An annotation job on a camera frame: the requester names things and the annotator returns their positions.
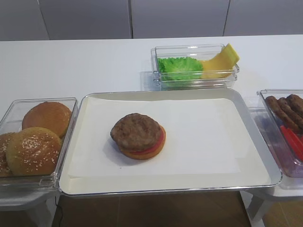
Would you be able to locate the yellow cheese slice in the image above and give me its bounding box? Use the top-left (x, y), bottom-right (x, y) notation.
top-left (201, 44), bottom-right (240, 79)

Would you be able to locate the clear lettuce cheese container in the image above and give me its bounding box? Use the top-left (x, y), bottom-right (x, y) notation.
top-left (151, 44), bottom-right (240, 90)

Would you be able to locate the green lettuce leaf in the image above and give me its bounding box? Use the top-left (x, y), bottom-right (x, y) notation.
top-left (158, 57), bottom-right (204, 81)

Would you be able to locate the brown meat patty on bun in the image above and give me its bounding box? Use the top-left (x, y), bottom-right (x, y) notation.
top-left (110, 113), bottom-right (163, 151)

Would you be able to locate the red tomato slice on bun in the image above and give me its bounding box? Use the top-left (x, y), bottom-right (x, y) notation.
top-left (131, 128), bottom-right (166, 155)

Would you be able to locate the bottom bun on tray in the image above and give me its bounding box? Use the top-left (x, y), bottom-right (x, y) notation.
top-left (118, 126), bottom-right (166, 160)

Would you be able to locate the white paper tray liner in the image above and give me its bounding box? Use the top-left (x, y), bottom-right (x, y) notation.
top-left (68, 97), bottom-right (271, 182)

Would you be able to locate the silver metal tray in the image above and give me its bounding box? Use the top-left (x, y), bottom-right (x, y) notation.
top-left (59, 88), bottom-right (282, 196)

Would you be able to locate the plain orange bun half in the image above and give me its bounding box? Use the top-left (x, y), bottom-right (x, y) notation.
top-left (22, 102), bottom-right (72, 138)

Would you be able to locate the clear bun container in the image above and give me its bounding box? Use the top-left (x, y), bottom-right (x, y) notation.
top-left (0, 97), bottom-right (78, 192)

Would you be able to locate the sesame bun top front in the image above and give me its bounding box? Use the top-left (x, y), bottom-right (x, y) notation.
top-left (6, 127), bottom-right (62, 176)

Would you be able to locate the sesame bun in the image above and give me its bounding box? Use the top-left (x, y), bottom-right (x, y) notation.
top-left (0, 132), bottom-right (16, 177)
top-left (6, 127), bottom-right (62, 176)

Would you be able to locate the clear patty tomato container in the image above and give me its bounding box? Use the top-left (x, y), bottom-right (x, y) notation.
top-left (257, 89), bottom-right (303, 189)

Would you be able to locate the brown patty left in container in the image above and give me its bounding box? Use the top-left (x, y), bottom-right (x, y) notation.
top-left (265, 96), bottom-right (300, 132)

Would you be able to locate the brown patty in container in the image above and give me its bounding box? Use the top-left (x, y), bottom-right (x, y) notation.
top-left (265, 96), bottom-right (300, 132)
top-left (286, 94), bottom-right (303, 117)
top-left (278, 97), bottom-right (303, 132)

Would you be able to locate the brown patty right in container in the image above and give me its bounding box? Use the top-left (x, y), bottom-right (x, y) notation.
top-left (286, 94), bottom-right (303, 117)

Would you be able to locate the brown patty middle in container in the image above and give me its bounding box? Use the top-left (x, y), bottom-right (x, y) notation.
top-left (278, 97), bottom-right (303, 132)

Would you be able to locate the red tomato slice front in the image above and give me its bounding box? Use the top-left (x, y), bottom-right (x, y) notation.
top-left (280, 125), bottom-right (303, 161)

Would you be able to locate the sesame bun top left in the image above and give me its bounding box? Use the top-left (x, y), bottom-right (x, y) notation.
top-left (0, 132), bottom-right (16, 177)

